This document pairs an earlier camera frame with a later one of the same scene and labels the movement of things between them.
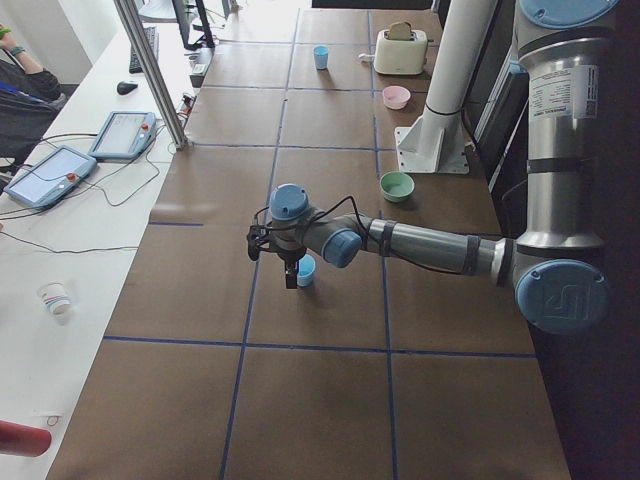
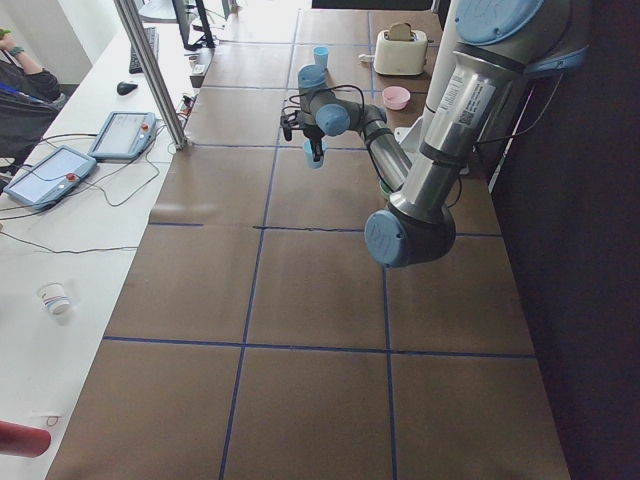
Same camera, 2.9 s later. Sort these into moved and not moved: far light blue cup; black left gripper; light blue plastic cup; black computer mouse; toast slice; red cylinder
Moved: black left gripper; light blue plastic cup
Not moved: red cylinder; black computer mouse; toast slice; far light blue cup
